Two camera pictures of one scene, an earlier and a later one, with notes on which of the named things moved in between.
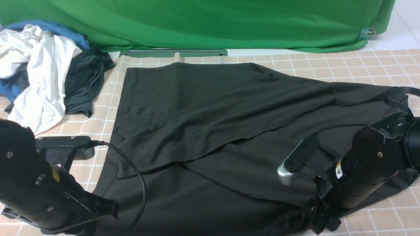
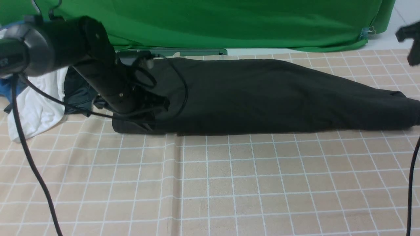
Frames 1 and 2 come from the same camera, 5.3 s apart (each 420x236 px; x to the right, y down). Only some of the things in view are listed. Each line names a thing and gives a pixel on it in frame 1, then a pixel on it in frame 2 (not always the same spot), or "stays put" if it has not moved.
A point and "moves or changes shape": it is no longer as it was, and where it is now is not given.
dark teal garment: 84,77 stays put
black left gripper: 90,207 → 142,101
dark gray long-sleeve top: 198,149 moves or changes shape
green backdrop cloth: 260,26 stays put
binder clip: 366,32 stays put
